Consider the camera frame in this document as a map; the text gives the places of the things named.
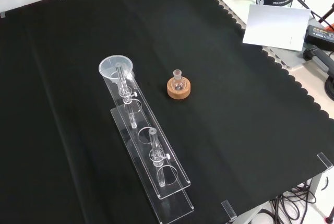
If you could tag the clear plastic funnel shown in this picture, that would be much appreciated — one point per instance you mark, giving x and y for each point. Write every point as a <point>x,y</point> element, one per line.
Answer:
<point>114,64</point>

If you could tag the clear funnel stand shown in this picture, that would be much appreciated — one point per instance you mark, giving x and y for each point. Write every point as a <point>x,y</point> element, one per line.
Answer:
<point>167,164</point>

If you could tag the small round-bottom glass flask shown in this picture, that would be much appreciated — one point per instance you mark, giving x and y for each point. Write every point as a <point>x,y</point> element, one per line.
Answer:
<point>178,83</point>

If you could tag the black cloth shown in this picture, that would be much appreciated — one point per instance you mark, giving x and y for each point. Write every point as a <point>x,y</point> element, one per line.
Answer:
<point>235,104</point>

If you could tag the clear plastic cloth clip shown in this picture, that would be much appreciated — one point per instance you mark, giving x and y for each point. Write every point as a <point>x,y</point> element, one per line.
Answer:
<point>228,209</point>
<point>324,160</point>

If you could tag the pale board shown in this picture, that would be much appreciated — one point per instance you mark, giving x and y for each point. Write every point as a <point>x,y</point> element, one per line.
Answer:
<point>274,25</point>

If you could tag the black and grey device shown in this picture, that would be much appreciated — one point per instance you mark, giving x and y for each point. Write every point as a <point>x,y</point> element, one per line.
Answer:
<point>321,58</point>

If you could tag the black power adapter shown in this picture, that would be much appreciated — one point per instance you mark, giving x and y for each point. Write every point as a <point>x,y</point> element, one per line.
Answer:
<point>319,34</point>

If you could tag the grey metal bench leg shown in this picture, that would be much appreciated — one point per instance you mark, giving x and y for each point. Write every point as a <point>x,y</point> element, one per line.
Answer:
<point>316,184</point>

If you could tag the black tripod leg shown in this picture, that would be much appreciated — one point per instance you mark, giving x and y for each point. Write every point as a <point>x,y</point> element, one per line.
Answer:
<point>326,15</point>

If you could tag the grey tape strip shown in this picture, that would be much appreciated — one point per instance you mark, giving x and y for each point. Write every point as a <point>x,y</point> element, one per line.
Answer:
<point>2,14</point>

